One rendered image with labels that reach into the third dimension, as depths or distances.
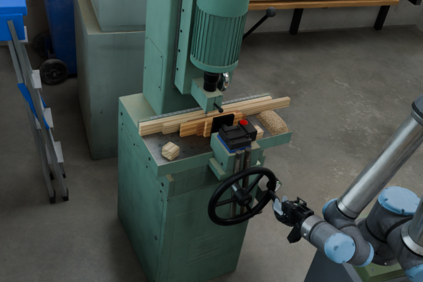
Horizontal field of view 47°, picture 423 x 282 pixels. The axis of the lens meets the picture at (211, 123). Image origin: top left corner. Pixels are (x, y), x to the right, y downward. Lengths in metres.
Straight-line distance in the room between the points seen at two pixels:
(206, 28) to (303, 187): 1.70
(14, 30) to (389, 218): 1.67
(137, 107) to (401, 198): 1.15
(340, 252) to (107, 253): 1.38
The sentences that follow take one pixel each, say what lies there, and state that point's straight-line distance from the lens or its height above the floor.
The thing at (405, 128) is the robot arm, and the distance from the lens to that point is 1.56.
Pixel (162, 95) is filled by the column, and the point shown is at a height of 0.94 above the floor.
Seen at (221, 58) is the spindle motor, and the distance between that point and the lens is 1.69.
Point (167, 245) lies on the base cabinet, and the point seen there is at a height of 0.41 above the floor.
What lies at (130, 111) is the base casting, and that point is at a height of 0.80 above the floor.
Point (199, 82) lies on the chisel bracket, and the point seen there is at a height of 1.07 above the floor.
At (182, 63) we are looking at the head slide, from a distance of 1.87.
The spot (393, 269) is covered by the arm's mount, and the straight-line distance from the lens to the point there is 2.07.
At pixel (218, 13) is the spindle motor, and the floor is 1.42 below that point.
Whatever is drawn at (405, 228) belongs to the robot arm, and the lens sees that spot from 1.83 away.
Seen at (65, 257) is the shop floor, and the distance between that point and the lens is 2.62.
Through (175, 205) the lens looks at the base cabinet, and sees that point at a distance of 1.95.
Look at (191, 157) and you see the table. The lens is 1.80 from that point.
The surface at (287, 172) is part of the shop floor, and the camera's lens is 3.18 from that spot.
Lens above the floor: 2.10
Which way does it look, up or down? 38 degrees down
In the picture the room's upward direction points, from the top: 9 degrees clockwise
